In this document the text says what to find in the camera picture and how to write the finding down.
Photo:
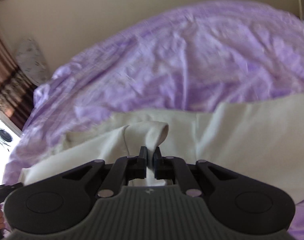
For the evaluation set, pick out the brown patterned curtain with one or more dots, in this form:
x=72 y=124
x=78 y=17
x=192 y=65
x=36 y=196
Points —
x=16 y=90

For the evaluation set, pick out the white washing machine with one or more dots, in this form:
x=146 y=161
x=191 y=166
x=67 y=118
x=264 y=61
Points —
x=10 y=136

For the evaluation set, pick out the purple bed sheet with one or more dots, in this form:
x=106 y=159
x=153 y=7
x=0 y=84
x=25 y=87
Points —
x=190 y=59

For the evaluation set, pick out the white Nevada t-shirt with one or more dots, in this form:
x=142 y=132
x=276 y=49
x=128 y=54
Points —
x=263 y=140

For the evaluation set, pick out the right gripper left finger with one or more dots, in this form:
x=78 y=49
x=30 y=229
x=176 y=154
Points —
x=60 y=202

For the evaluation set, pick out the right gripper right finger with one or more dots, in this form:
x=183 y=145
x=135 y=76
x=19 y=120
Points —
x=240 y=203

